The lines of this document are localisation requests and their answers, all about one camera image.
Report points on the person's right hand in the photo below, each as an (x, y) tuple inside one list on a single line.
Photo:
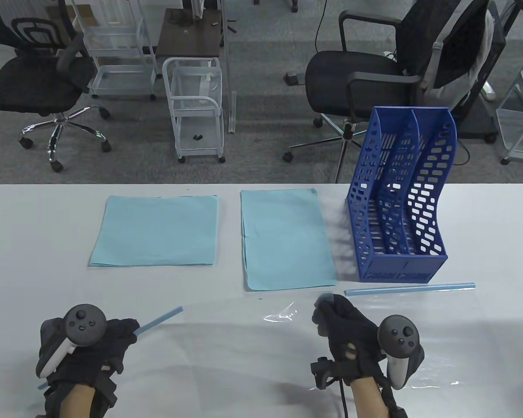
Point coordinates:
[(348, 326)]

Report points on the person's left hand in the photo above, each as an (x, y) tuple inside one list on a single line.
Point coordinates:
[(109, 344)]

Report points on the black and white controller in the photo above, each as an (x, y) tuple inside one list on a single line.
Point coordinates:
[(85, 324), (396, 335)]

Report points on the light blue slide bar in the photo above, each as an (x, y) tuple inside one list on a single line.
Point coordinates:
[(161, 317)]

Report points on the clear file folder cover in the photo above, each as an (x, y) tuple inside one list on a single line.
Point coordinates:
[(283, 315)]

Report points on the clear file folder blue spine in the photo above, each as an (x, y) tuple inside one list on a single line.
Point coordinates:
[(418, 287)]

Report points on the tall light blue papers stack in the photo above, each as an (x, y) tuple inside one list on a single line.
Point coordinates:
[(287, 239)]

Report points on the square light blue papers stack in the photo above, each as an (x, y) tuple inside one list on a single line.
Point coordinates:
[(157, 230)]

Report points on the person's right forearm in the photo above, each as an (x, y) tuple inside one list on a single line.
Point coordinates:
[(368, 400)]

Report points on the person's left forearm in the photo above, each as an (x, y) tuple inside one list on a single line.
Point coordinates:
[(76, 402)]

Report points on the blue perforated file rack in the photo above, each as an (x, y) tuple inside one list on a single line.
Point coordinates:
[(401, 265)]

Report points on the black wheeled stand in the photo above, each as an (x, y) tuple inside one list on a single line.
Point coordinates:
[(479, 117)]

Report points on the black armrest office chair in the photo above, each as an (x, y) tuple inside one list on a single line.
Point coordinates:
[(348, 74)]

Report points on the small white mesh cart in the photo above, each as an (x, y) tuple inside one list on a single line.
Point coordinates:
[(200, 103)]

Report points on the tall white mesh cart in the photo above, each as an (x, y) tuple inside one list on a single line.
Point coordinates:
[(122, 78)]

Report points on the black mesh office chair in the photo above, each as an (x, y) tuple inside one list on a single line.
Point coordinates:
[(30, 82)]

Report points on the brown wooden side table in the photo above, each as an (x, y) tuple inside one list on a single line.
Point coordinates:
[(187, 39)]

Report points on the cardboard box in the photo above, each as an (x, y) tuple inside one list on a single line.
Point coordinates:
[(85, 12)]

